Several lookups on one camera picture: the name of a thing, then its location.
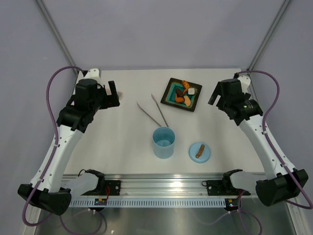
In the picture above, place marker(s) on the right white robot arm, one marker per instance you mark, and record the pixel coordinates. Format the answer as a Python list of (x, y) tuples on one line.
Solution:
[(283, 181)]

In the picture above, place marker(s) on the right aluminium frame post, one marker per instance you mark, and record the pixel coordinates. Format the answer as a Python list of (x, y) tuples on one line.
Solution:
[(269, 34)]

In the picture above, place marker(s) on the white rice food piece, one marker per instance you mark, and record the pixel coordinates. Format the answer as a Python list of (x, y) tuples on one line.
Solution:
[(191, 91)]

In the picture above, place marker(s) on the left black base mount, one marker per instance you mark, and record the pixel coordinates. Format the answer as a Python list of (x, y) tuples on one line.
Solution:
[(104, 186)]

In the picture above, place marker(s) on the tan orange food slice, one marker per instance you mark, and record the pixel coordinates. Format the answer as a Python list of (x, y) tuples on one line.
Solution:
[(187, 100)]

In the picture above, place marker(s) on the light blue lid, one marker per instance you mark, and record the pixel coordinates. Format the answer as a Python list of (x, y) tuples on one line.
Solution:
[(193, 149)]

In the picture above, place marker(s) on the metal tongs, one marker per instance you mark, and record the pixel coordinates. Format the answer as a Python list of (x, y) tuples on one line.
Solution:
[(151, 108)]

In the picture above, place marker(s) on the brown lid handle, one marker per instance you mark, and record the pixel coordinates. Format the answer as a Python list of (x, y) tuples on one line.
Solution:
[(200, 151)]

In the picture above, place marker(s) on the orange carrot food piece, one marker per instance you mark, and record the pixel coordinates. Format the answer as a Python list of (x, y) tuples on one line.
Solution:
[(179, 99)]

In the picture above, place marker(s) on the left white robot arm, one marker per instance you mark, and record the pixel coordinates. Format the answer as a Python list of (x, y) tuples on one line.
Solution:
[(46, 191)]

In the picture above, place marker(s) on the white slotted cable duct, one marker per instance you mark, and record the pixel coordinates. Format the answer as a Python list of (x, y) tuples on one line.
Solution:
[(148, 203)]

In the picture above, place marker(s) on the left aluminium frame post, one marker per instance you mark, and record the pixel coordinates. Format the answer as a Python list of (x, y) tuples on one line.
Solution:
[(43, 10)]

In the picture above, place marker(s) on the orange shrimp food piece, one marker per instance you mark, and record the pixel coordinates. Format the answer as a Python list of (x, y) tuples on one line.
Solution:
[(186, 86)]

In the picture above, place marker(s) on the dark square teal plate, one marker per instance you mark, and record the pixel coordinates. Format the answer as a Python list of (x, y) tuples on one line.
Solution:
[(169, 95)]

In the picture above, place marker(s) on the aluminium front rail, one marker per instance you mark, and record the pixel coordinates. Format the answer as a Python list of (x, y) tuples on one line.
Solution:
[(164, 185)]

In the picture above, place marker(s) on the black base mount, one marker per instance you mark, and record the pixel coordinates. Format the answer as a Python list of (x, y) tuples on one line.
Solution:
[(104, 186), (223, 186)]

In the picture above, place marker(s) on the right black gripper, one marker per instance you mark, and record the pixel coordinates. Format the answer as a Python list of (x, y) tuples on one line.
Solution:
[(217, 92)]

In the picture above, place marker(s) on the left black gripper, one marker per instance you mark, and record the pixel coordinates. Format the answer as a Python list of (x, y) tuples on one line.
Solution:
[(110, 101)]

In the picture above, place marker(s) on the aluminium frame post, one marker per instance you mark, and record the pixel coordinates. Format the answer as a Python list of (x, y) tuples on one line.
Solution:
[(43, 10), (269, 34)]

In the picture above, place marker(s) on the beige chopstick case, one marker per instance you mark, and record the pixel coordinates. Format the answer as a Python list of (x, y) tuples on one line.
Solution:
[(120, 95)]

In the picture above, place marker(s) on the dark brown food piece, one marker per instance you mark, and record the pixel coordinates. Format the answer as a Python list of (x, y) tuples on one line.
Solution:
[(179, 92)]

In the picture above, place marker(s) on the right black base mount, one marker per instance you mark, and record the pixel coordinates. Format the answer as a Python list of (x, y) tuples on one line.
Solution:
[(223, 186)]

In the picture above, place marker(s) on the light blue cup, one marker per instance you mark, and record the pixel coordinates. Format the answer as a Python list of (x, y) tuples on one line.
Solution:
[(163, 142)]

